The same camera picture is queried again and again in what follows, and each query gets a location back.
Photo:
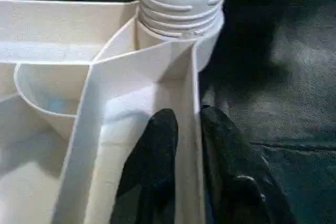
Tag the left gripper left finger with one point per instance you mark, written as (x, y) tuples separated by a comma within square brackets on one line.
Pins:
[(155, 169)]

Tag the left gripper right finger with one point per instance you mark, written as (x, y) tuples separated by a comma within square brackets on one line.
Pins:
[(231, 182)]

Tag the white plastic table top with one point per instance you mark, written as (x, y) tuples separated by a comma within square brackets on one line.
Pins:
[(52, 103)]

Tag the black mat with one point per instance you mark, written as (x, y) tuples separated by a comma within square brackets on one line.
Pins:
[(288, 103)]

